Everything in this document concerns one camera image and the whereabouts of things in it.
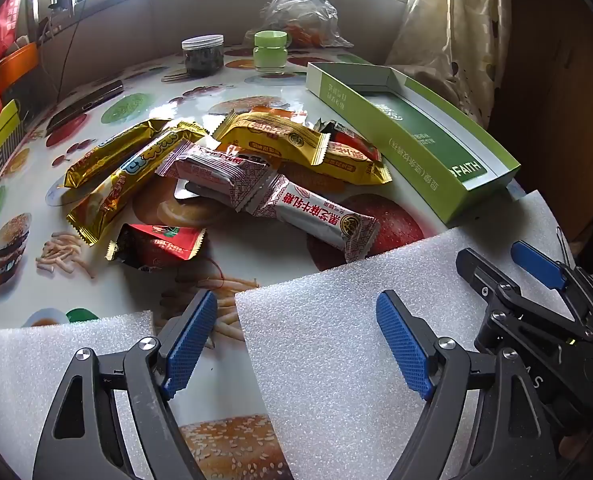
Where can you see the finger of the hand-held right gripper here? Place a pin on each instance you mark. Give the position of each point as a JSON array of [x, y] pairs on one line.
[[481, 272], [536, 262]]

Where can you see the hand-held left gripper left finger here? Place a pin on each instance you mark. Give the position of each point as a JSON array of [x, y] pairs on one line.
[[191, 345]]

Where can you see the clear plastic bag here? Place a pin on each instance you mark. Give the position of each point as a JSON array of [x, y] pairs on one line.
[[301, 5]]

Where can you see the yellow peanut crisp packet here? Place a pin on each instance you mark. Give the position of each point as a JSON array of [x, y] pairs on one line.
[[346, 165], [271, 135]]

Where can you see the green cardboard box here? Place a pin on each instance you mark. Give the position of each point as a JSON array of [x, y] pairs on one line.
[[426, 135]]

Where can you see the brown wooden cabinet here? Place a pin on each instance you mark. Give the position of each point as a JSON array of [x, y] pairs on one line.
[[551, 85]]

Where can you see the orange box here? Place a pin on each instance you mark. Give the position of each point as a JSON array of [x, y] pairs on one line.
[[19, 67]]

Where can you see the gold long snack bar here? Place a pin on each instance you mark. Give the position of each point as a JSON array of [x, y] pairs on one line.
[[111, 152], [126, 185]]

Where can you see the green lidded glass jar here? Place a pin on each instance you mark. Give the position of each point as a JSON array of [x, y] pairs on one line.
[[269, 55]]

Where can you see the cream patterned curtain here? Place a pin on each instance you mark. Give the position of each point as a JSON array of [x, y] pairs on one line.
[[451, 35]]

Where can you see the small white foam sheet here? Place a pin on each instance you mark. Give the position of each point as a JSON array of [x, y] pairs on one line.
[[16, 360]]

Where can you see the black phone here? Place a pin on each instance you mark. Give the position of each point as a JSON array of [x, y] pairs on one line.
[[86, 102]]

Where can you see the dark red snack packet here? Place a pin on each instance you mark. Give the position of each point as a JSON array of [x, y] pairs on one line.
[[356, 142]]

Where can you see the yellow green box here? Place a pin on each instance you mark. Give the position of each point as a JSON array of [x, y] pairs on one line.
[[4, 122]]

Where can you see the red triangular snack packet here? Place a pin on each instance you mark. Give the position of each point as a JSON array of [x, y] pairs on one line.
[[156, 245]]

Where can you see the clear jar with white lid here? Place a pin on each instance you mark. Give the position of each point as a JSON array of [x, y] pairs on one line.
[[204, 60]]

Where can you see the large white foam sheet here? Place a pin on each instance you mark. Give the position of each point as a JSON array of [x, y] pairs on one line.
[[326, 335]]

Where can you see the white red patterned candy packet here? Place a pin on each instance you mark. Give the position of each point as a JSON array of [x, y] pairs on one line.
[[321, 220], [211, 170]]

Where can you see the red rubber band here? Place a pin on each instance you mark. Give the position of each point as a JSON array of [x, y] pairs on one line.
[[220, 272]]

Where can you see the printed plastic tablecloth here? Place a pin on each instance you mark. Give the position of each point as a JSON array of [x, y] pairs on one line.
[[211, 95]]

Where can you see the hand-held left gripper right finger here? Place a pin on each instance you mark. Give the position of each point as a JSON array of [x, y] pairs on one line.
[[401, 345]]

